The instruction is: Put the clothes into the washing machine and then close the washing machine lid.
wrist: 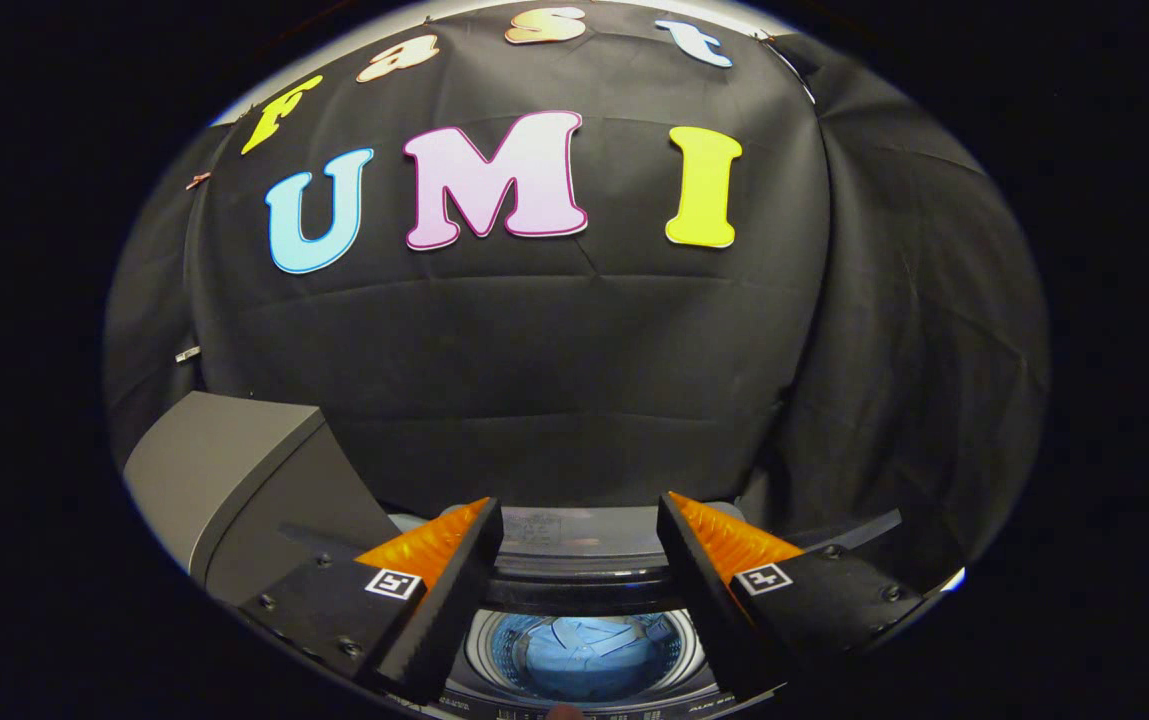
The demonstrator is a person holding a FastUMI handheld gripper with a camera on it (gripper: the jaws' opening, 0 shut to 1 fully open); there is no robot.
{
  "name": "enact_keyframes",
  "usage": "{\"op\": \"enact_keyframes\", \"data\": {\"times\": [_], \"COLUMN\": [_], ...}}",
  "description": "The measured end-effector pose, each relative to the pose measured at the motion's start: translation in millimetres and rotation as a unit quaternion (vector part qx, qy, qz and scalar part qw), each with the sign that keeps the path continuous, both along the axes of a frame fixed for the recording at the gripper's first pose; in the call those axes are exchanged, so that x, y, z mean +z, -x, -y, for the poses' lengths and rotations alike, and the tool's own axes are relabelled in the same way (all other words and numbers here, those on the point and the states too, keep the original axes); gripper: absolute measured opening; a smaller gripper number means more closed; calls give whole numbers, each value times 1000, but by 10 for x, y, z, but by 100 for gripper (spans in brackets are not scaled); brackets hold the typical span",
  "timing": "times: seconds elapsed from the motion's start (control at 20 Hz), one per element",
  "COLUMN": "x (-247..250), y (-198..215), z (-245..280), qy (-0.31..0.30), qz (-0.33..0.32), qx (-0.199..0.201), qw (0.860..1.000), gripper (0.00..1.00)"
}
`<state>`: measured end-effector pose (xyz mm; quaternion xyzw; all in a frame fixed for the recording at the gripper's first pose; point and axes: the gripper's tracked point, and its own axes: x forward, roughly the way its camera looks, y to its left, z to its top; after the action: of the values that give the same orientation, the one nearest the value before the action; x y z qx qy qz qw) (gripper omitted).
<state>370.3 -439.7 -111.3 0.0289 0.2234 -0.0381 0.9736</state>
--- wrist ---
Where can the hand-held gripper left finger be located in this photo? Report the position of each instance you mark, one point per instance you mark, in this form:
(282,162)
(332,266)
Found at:
(459,590)

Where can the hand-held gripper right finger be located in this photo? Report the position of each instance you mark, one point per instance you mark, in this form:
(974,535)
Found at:
(694,590)

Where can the grey washing machine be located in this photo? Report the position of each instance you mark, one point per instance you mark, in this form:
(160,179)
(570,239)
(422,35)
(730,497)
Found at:
(584,595)

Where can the light blue polo shirt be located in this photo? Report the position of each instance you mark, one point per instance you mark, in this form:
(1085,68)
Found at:
(584,655)

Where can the silver spring clip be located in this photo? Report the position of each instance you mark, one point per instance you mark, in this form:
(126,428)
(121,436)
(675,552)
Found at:
(187,354)

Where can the copper spring clip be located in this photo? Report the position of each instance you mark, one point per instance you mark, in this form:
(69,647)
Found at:
(197,180)

